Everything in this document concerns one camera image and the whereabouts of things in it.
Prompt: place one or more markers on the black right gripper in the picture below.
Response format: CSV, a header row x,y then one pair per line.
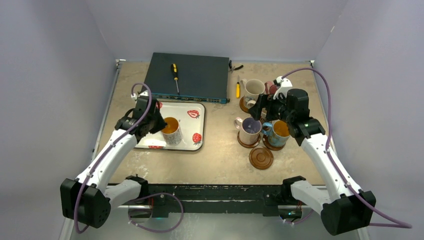
x,y
262,108

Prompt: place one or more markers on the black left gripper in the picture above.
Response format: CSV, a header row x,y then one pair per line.
x,y
161,124

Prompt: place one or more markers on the orange interior mug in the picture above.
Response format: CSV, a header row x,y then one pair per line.
x,y
172,133

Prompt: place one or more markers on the blue butterfly mug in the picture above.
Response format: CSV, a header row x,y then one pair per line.
x,y
277,132

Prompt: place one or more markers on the pink mug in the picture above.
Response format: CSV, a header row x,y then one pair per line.
x,y
270,87

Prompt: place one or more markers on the wooden coaster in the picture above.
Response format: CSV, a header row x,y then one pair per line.
x,y
269,146
261,158
243,104
249,146

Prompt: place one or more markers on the cream floral mug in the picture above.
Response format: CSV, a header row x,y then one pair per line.
x,y
252,89

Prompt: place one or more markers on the purple interior mug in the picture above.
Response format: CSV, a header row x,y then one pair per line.
x,y
249,129

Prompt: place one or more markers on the wooden coaster front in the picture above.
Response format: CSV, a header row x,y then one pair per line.
x,y
261,158

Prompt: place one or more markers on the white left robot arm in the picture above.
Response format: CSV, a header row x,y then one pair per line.
x,y
87,199

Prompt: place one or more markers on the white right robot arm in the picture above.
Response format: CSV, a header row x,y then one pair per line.
x,y
345,206

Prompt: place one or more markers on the white strawberry tray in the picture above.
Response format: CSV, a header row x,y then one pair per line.
x,y
191,118

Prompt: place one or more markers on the black yellow long screwdriver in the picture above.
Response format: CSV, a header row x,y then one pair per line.
x,y
174,71

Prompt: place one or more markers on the small yellow screwdriver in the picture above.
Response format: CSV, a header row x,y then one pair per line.
x,y
238,88

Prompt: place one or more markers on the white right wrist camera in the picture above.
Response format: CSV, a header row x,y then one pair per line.
x,y
283,85

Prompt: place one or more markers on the dark network switch box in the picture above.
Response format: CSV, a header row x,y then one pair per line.
x,y
200,78

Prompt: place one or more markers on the black handled pliers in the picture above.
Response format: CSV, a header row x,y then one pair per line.
x,y
234,68

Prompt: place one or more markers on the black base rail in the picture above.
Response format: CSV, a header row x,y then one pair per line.
x,y
267,200

